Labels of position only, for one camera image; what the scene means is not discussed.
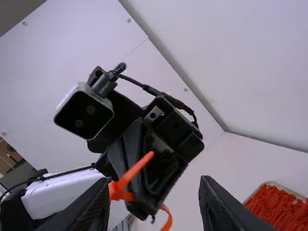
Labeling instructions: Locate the black cable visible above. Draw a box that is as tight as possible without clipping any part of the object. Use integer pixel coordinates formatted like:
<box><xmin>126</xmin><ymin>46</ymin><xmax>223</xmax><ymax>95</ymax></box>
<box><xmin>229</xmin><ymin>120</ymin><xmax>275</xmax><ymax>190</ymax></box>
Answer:
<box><xmin>0</xmin><ymin>163</ymin><xmax>97</xmax><ymax>202</ymax></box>
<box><xmin>87</xmin><ymin>62</ymin><xmax>198</xmax><ymax>128</ymax></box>

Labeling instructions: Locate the row of orange cable ties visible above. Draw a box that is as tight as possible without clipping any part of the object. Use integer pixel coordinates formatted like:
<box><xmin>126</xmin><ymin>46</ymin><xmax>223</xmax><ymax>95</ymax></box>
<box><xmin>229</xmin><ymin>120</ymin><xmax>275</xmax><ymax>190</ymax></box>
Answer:
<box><xmin>244</xmin><ymin>183</ymin><xmax>308</xmax><ymax>231</ymax></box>

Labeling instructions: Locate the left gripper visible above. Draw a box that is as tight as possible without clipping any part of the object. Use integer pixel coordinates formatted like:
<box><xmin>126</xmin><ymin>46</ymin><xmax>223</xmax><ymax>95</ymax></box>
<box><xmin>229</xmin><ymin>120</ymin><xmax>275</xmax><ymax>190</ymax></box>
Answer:
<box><xmin>87</xmin><ymin>90</ymin><xmax>205</xmax><ymax>221</ymax></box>

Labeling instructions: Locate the orange cable tie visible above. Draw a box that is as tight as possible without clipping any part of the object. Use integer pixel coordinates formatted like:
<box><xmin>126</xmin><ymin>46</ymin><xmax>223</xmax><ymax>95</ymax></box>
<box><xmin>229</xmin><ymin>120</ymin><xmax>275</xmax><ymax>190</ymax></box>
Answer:
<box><xmin>108</xmin><ymin>151</ymin><xmax>173</xmax><ymax>231</ymax></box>

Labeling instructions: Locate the pale tray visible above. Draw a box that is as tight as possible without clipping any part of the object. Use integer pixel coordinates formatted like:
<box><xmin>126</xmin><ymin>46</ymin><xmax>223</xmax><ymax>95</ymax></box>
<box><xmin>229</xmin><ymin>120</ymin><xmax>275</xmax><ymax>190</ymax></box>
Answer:
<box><xmin>242</xmin><ymin>180</ymin><xmax>308</xmax><ymax>231</ymax></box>

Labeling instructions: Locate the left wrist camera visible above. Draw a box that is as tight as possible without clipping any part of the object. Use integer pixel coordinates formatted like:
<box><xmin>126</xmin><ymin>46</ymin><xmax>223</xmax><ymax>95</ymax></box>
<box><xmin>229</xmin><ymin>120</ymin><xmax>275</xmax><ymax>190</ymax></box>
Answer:
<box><xmin>53</xmin><ymin>81</ymin><xmax>115</xmax><ymax>141</ymax></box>

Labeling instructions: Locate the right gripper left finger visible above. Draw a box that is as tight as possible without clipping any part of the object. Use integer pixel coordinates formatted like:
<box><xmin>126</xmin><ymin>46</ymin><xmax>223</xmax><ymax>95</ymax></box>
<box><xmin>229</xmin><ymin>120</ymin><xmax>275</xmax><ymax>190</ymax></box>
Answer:
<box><xmin>36</xmin><ymin>177</ymin><xmax>111</xmax><ymax>231</ymax></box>

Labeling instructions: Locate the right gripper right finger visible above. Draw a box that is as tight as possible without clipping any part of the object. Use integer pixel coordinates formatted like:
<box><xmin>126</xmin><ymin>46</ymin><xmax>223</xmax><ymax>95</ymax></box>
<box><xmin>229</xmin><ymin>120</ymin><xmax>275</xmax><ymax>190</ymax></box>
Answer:
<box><xmin>198</xmin><ymin>175</ymin><xmax>277</xmax><ymax>231</ymax></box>

